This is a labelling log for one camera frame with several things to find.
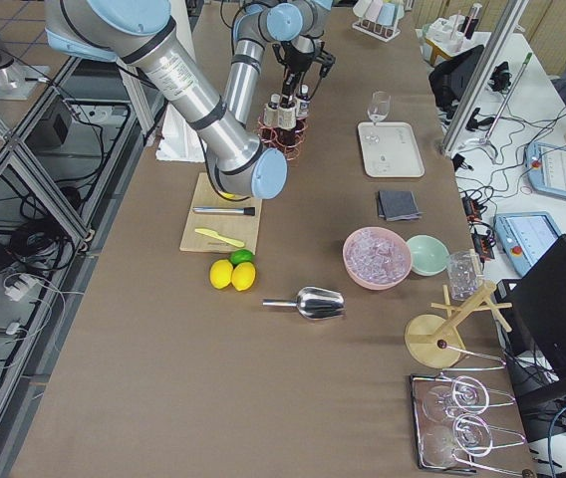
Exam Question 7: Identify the black tray with glasses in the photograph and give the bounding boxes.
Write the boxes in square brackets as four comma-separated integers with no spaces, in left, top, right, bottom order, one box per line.
[408,371,528,475]

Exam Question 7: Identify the white cup rack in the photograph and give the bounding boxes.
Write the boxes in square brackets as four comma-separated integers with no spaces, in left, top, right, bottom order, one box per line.
[352,0,405,42]

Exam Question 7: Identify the clear glass mug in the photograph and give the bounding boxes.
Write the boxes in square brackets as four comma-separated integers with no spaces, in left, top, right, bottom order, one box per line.
[446,250,482,301]

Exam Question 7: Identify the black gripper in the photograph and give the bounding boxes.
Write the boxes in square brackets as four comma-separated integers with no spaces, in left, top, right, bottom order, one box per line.
[272,36,336,100]

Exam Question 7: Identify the wooden cutting board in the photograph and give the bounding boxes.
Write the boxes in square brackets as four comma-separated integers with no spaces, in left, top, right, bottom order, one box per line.
[179,172,262,253]

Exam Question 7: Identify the aluminium frame post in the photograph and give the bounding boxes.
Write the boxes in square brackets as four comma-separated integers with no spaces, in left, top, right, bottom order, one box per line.
[440,0,528,159]

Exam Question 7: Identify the steel muddler black tip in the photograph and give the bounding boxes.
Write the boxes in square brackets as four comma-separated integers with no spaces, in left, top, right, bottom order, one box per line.
[191,206,256,217]

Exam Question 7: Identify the pink bowl of ice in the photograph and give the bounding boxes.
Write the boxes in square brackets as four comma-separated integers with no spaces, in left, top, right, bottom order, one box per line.
[342,227,413,291]

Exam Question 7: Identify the metal ice scoop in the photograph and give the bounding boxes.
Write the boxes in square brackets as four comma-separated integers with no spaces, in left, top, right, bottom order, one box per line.
[262,286,345,321]

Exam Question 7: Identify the tea bottle white cap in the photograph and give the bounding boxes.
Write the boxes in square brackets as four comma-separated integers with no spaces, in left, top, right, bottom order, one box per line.
[262,94,281,139]
[295,84,310,127]
[278,100,296,146]

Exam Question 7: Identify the green bowl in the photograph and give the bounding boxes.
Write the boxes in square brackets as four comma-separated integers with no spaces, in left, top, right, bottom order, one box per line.
[407,235,449,277]

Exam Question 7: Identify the yellow plastic knife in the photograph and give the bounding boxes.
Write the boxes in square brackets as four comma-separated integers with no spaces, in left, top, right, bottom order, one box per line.
[194,227,245,248]

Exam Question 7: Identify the black monitor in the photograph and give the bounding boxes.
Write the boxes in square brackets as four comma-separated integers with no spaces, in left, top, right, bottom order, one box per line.
[510,234,566,408]

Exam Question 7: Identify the clear wine glass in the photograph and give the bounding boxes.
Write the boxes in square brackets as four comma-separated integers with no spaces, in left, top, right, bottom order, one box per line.
[368,91,391,143]

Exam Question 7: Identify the wooden glass stand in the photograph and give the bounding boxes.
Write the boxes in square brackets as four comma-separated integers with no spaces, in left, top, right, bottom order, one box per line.
[405,271,512,369]

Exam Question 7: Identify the green lime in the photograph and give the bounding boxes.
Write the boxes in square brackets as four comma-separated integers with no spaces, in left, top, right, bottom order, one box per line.
[229,249,254,266]

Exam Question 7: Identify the blue teach pendant tablet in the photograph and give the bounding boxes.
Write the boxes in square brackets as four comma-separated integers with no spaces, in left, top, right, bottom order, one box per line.
[525,141,566,199]

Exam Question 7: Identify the copper wire bottle basket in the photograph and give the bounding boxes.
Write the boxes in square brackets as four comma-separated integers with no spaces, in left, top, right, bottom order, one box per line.
[256,94,312,163]

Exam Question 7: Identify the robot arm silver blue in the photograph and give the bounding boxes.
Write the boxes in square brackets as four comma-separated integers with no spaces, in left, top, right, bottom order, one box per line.
[224,1,336,130]
[45,1,332,199]

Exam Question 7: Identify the yellow lemon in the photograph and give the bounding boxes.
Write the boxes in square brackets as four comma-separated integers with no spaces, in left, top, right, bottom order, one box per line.
[231,262,256,292]
[208,259,234,290]

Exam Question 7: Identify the cream serving tray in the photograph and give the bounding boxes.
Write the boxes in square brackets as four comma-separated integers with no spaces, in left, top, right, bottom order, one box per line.
[357,121,425,178]

